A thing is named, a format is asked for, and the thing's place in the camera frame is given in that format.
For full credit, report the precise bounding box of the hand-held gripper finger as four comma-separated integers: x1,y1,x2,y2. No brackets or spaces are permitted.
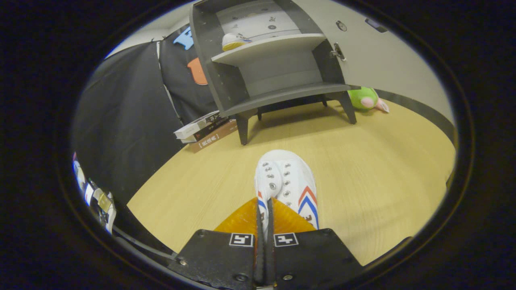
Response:
167,197,264,290
266,197,365,290

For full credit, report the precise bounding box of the white shoe with striped sides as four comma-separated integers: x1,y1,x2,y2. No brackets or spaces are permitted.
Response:
254,150,319,242

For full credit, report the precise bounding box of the grey shoe cabinet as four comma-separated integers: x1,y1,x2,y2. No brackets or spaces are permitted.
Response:
189,0,361,145

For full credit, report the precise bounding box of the white shoe with yellow sole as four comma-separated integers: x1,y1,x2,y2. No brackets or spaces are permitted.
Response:
222,33,253,52

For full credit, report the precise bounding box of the metal door hinge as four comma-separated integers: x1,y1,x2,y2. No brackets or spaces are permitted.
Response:
331,42,346,62

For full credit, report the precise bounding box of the brown book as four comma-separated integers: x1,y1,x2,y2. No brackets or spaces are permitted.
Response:
189,120,238,153

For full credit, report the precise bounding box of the black book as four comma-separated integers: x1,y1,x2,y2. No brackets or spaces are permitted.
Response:
180,117,230,144

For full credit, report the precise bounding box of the cluttered white desk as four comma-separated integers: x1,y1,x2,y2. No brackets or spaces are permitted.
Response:
73,151,117,235

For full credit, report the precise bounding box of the green plush toy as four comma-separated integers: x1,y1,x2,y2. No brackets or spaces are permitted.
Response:
347,87,390,113

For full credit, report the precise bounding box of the black backdrop cloth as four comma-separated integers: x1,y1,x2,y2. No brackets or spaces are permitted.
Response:
73,24,221,206

